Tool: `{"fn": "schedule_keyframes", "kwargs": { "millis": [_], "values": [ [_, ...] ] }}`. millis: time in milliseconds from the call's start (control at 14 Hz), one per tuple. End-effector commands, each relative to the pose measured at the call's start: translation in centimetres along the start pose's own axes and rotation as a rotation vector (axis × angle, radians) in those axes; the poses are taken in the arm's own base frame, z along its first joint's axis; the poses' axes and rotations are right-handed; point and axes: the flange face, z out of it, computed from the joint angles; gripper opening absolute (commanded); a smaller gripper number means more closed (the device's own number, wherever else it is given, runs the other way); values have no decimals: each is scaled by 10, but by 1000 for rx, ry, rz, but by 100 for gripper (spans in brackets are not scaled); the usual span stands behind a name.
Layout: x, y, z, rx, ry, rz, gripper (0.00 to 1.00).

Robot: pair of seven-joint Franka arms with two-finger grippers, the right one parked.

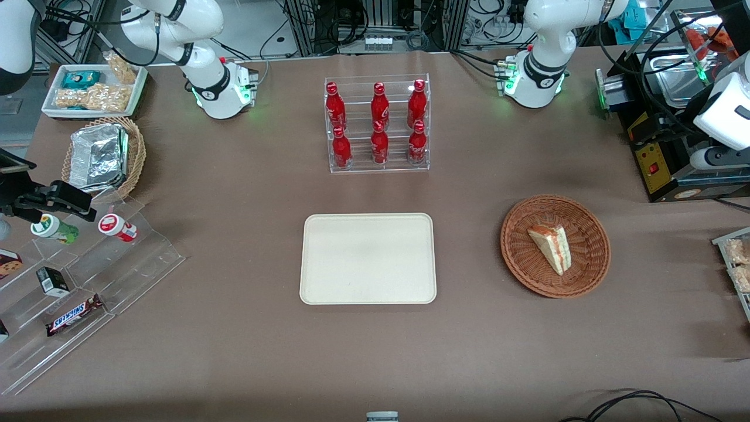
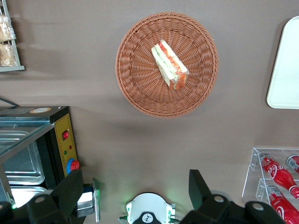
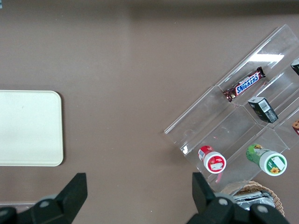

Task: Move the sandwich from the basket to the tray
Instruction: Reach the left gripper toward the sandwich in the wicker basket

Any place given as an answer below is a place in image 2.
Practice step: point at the beige rectangular serving tray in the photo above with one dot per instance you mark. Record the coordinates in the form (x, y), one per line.
(287, 70)

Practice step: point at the steel warmer pan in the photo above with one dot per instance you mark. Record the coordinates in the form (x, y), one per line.
(21, 168)
(28, 194)

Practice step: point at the round brown wicker basket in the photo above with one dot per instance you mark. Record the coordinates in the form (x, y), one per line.
(140, 91)

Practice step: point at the clear acrylic bottle rack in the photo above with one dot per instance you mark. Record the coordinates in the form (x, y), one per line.
(251, 186)

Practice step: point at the black food warmer yellow panel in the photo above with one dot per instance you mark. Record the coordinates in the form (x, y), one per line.
(65, 149)

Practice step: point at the gray bread display rack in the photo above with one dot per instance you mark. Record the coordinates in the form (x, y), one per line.
(14, 68)

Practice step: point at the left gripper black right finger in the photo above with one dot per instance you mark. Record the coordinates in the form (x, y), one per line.
(203, 198)

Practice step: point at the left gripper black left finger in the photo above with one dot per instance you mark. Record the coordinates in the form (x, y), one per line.
(67, 196)

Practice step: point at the red cola bottle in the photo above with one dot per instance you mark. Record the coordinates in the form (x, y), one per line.
(276, 172)
(294, 163)
(279, 205)

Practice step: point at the triangle sandwich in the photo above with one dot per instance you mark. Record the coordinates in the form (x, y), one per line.
(169, 63)

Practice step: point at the bagged bread loaf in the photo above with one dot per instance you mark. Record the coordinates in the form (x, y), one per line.
(5, 29)
(7, 54)

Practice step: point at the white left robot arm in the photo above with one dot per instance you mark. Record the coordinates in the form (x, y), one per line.
(149, 205)

